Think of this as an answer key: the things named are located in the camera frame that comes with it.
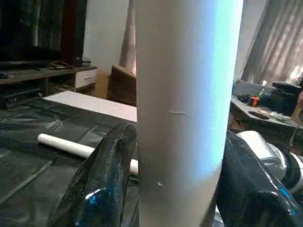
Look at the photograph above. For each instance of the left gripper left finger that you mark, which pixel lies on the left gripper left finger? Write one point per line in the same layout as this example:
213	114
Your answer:
99	184

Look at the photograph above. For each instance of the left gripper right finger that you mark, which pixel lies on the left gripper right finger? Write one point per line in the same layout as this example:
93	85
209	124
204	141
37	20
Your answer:
251	184

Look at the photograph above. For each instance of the white plastic table leg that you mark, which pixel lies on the white plastic table leg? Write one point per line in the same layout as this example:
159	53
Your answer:
184	109
66	145

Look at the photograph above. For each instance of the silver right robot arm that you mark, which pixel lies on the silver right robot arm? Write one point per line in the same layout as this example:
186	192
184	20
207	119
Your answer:
265	146

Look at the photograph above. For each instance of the black work mat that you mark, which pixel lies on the black work mat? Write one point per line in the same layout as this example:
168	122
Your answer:
42	179

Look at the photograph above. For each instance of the grey cluttered desk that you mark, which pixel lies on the grey cluttered desk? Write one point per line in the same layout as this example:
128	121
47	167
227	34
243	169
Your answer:
265	106

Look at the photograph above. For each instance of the brown cardboard box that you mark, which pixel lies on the brown cardboard box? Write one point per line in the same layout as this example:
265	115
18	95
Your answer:
122	85

